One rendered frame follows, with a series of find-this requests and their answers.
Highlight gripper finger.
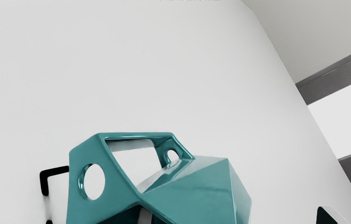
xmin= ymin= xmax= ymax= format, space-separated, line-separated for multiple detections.
xmin=316 ymin=206 xmax=349 ymax=224

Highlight teal faceted mug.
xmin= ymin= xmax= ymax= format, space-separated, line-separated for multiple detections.
xmin=66 ymin=132 xmax=252 ymax=224

